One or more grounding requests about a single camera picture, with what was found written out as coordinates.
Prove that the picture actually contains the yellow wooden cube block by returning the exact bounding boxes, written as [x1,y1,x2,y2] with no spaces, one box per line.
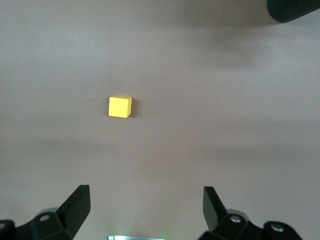
[108,95,133,119]

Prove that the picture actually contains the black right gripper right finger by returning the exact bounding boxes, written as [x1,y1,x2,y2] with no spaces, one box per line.
[197,186,305,240]

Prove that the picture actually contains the black ribbed fabric sleeve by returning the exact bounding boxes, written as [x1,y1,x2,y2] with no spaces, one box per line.
[266,0,320,24]

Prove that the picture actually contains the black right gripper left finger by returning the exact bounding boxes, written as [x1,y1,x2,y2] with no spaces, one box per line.
[0,184,91,240]

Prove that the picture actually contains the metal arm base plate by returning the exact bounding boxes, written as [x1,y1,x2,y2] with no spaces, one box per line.
[106,234,166,240]

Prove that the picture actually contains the brown table cover sheet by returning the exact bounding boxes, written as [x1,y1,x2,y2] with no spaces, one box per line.
[0,0,320,240]

